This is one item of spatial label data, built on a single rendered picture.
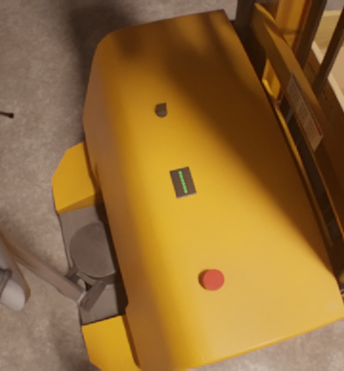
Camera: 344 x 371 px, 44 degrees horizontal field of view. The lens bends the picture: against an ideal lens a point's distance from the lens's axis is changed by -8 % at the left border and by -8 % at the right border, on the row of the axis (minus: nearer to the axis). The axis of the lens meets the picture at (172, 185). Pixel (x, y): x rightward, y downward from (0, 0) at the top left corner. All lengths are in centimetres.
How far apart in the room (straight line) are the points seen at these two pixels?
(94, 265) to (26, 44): 143
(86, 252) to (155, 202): 50
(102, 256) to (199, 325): 57
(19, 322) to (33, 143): 80
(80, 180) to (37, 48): 106
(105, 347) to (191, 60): 86
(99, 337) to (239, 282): 66
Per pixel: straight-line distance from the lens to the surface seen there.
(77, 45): 231
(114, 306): 144
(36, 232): 187
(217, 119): 95
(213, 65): 104
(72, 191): 151
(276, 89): 135
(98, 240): 134
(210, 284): 80
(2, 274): 44
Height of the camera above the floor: 171
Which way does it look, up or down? 68 degrees down
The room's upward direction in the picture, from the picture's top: 3 degrees counter-clockwise
